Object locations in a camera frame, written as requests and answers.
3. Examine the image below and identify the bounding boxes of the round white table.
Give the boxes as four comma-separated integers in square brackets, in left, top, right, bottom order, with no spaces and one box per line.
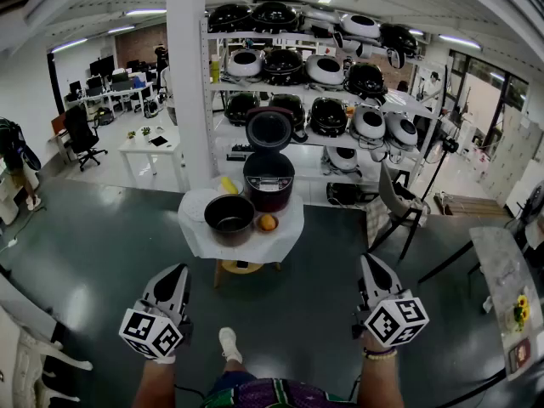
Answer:
[177,187,305,259]

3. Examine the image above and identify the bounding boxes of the dark red rice cooker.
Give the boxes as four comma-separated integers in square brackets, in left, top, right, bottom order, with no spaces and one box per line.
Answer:
[242,105,297,213]

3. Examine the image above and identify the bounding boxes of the person's right forearm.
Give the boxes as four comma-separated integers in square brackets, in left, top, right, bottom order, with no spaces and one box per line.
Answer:
[356,346,405,408]

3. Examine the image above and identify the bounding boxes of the rows of domed appliances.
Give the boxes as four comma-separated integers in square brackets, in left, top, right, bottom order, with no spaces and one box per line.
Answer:
[207,0,422,173]

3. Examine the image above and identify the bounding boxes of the white metal shelf rack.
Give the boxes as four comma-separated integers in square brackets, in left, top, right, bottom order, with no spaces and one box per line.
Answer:
[199,14,445,186]

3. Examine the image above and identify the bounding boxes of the person's white shoe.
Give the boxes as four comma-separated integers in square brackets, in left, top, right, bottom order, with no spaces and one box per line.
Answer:
[218,327,243,365]

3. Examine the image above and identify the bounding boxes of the wooden pallet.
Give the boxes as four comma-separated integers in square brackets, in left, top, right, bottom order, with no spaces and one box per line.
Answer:
[433,193,511,218]

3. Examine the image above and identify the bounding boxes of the person's purple green jersey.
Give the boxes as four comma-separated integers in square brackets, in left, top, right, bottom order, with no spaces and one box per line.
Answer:
[199,377,358,408]

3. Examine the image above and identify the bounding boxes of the grey chair with black legs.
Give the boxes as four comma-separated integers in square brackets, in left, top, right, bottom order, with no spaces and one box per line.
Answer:
[367,161,429,261]

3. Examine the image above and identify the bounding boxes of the orange in small bowl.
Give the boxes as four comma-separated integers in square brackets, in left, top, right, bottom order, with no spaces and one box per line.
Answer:
[256,212,281,233]

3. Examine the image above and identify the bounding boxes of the black office chair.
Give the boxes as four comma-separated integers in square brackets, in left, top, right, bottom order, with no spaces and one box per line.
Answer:
[63,105,109,173]

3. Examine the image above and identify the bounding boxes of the small white table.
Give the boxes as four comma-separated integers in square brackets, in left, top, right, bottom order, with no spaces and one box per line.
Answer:
[117,123,190,193]

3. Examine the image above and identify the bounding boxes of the black box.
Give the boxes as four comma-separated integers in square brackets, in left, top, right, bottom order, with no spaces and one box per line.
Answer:
[326,183,366,206]

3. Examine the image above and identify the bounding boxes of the row of white office desks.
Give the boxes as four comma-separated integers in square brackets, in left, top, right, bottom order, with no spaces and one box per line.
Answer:
[63,81,155,116]

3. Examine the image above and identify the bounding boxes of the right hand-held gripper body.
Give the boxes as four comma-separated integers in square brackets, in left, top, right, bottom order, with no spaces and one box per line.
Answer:
[350,286,430,349]

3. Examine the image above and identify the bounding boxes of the dark red booklet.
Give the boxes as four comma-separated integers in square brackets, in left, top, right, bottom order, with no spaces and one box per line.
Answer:
[507,337,532,374]

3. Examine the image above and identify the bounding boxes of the round wooden stool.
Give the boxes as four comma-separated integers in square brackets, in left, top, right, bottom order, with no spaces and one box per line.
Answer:
[213,258,282,289]

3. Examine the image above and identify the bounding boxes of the person's left forearm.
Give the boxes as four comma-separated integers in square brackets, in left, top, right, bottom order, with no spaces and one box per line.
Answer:
[131,357,178,408]

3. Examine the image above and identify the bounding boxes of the black pot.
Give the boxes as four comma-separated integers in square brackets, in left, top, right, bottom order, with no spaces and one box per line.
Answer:
[203,193,257,248]

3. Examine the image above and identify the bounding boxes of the white square pillar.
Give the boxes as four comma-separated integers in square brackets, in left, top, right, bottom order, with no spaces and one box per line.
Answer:
[165,0,216,194]

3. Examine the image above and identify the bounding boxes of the grey locker cabinet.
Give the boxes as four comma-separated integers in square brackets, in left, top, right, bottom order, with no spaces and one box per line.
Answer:
[479,108,544,206]

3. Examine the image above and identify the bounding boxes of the row of black monitors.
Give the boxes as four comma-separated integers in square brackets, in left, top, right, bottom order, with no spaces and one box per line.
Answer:
[67,55,148,95]

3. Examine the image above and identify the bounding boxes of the black tripod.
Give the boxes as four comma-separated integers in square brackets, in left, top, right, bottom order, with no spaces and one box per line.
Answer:
[418,136,460,206]

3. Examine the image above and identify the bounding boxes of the marble table with black legs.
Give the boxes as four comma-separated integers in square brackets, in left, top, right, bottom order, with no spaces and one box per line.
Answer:
[418,226,536,382]

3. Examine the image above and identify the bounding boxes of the cream beaded bracelet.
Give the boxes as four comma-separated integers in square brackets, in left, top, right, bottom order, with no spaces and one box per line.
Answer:
[362,348,399,360]

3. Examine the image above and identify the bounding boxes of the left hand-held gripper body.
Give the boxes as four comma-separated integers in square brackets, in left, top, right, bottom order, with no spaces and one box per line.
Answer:
[118,297,195,360]

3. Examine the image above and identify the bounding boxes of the black standing fan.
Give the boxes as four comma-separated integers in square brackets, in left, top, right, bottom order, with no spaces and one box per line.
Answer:
[520,180,544,229]

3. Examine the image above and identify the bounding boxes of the white low cabinet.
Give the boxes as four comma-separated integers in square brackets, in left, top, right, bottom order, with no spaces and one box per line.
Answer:
[0,172,20,224]

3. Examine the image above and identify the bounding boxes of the beige checked cloth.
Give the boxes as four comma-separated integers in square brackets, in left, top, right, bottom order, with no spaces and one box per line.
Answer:
[365,195,430,246]

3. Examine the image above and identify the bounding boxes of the yellow sunflowers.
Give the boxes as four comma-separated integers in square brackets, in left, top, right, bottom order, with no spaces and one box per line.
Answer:
[512,294,531,333]

